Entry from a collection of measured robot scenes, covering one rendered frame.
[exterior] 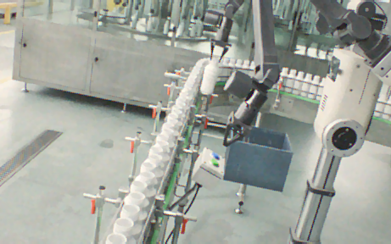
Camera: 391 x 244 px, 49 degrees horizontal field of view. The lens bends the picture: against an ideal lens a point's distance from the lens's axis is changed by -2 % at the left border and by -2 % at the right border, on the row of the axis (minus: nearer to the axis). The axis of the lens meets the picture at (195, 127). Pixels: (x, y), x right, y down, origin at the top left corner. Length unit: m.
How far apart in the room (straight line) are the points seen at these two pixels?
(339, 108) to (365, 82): 0.13
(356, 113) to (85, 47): 3.97
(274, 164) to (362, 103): 0.65
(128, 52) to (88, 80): 0.60
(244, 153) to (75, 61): 3.47
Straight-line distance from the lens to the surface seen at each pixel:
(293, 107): 3.31
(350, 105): 1.72
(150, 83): 5.13
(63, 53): 5.36
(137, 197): 1.02
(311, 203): 1.90
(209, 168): 1.35
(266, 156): 2.18
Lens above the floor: 1.63
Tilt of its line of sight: 18 degrees down
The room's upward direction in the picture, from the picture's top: 11 degrees clockwise
